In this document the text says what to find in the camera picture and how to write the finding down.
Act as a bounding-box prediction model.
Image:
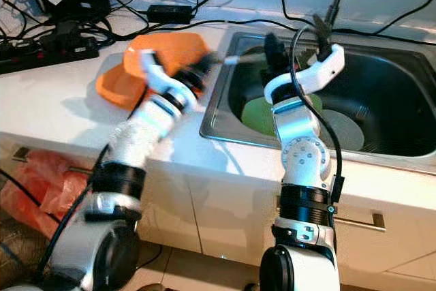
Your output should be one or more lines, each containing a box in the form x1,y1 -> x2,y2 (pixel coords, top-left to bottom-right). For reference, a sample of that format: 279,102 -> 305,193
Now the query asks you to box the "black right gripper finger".
264,32 -> 288,75

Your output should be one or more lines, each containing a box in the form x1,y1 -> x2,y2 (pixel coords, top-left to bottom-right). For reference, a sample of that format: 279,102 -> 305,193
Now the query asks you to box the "green round plate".
240,93 -> 324,138

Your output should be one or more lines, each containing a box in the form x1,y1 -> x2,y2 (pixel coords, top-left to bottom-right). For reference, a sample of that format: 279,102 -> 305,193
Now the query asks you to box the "black power brick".
146,4 -> 196,25

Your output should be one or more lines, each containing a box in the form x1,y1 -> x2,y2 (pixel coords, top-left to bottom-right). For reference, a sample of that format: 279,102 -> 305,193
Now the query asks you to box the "grey round plate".
319,107 -> 367,153

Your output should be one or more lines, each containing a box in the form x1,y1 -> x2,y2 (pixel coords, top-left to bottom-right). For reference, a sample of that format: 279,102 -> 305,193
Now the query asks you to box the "stainless steel sink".
200,31 -> 436,172

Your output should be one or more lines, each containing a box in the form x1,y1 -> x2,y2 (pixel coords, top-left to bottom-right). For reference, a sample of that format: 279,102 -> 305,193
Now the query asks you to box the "black plug adapter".
51,20 -> 86,48

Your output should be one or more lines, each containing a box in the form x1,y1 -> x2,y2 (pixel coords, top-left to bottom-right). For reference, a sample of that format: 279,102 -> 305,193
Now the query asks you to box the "white cabinet door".
0,142 -> 195,264
187,175 -> 436,285

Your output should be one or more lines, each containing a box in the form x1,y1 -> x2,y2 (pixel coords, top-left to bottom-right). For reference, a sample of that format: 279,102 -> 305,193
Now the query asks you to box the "black power strip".
0,35 -> 101,76

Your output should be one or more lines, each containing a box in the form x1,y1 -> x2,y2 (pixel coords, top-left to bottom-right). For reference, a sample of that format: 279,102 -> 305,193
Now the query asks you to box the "orange plastic bag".
0,149 -> 110,243

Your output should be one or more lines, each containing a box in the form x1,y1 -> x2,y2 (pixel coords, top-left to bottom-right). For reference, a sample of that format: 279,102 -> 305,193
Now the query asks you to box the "dark grey woven bag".
0,215 -> 65,291

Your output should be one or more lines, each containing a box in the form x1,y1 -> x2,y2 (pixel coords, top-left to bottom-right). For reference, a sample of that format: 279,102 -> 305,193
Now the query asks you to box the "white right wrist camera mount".
264,44 -> 347,104

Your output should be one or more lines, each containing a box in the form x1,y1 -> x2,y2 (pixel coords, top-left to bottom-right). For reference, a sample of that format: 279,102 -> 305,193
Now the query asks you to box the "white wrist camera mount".
264,44 -> 347,104
140,49 -> 191,104

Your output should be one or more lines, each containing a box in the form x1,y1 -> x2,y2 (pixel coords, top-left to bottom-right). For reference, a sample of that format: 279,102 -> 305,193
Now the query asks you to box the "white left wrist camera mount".
140,49 -> 191,104

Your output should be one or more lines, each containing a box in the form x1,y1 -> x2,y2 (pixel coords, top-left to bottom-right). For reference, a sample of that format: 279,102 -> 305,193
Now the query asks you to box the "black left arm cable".
37,148 -> 110,285

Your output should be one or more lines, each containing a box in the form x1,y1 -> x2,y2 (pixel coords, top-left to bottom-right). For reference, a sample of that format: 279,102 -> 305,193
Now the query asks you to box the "black floor cable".
0,168 -> 69,227

